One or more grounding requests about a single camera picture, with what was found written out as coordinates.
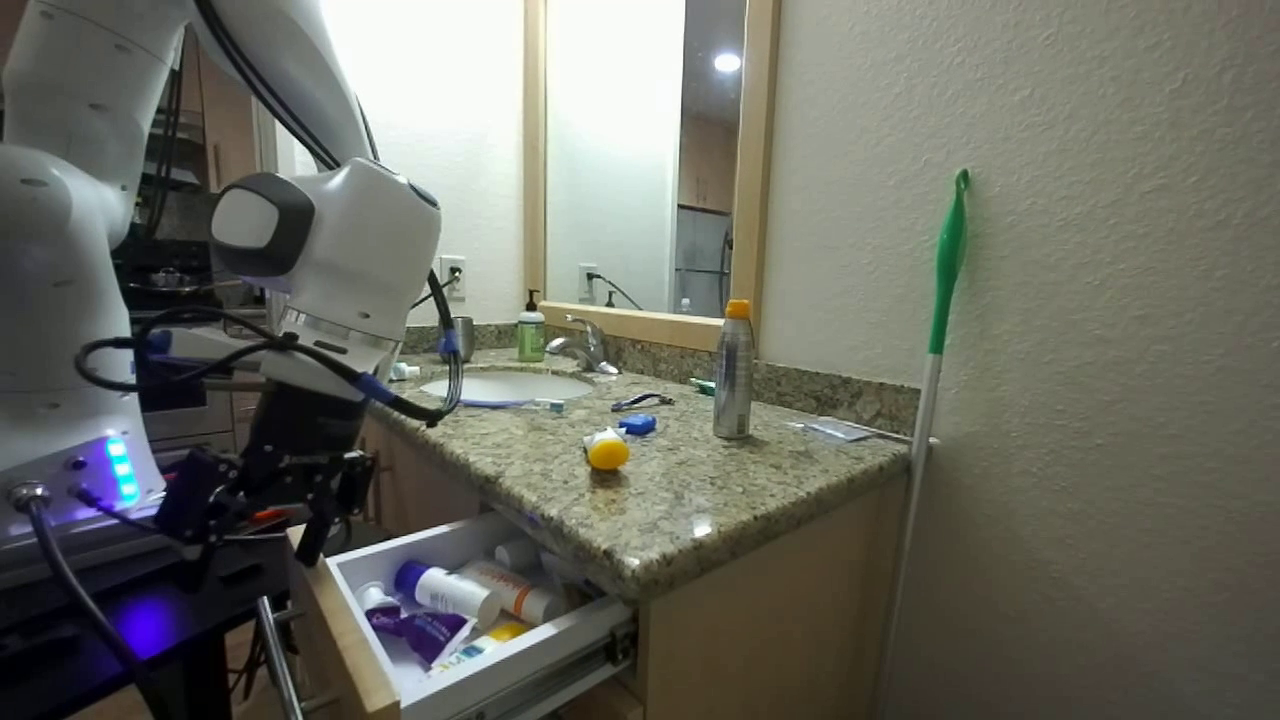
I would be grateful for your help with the white sink basin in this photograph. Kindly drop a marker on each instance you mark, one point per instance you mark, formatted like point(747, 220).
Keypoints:
point(523, 390)

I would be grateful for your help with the white drawer with wood front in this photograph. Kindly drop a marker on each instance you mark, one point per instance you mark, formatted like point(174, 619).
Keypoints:
point(354, 640)

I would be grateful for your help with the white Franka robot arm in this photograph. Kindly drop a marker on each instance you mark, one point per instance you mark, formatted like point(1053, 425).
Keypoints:
point(345, 252)

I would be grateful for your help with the blue bottle cap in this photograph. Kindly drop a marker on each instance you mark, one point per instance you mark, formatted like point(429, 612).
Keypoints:
point(636, 425)

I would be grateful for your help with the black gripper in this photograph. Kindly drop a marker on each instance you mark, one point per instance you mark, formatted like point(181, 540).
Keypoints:
point(307, 425)

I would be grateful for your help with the small green object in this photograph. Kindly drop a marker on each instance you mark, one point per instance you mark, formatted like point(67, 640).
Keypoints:
point(700, 386)

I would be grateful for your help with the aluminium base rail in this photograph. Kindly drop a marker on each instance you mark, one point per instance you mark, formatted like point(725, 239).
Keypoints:
point(81, 534)

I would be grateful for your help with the white bottle with purple cap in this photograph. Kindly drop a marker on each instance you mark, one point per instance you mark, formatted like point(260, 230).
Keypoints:
point(445, 587)

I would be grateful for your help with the white orange thinkbaby tube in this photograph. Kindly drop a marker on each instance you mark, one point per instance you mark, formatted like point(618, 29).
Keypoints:
point(516, 596)

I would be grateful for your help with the silver spray can orange cap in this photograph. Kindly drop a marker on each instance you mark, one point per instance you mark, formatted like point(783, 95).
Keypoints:
point(734, 381)

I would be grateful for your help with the wooden vanity cabinet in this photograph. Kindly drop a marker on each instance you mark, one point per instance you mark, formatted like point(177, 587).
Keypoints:
point(775, 601)

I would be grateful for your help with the small white jar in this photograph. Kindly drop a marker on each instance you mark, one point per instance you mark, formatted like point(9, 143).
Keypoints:
point(515, 552)

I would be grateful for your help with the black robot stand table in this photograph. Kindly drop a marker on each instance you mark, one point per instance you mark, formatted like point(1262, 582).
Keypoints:
point(162, 612)

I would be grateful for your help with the chrome faucet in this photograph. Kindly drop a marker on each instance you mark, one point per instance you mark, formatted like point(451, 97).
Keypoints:
point(587, 345)

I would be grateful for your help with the wood framed mirror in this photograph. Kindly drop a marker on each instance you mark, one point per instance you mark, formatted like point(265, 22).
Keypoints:
point(757, 160)

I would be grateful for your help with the white wall outlet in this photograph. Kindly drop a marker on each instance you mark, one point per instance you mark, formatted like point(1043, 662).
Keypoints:
point(456, 266)

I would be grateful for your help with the steel cup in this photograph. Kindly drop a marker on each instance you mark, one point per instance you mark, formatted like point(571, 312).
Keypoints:
point(469, 342)

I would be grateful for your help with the purple toothpaste tube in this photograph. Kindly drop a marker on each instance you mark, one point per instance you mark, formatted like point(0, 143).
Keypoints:
point(413, 628)

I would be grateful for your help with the clear plastic packet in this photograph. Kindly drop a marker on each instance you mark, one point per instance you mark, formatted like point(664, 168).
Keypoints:
point(835, 429)

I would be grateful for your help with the wooden kitchen cabinet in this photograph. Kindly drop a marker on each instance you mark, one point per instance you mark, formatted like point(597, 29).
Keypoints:
point(223, 127)

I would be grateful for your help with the dark blue razor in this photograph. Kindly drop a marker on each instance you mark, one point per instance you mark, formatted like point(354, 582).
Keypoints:
point(647, 398)

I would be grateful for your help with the green soap dispenser bottle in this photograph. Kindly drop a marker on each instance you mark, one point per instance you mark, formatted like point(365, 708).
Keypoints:
point(531, 337)

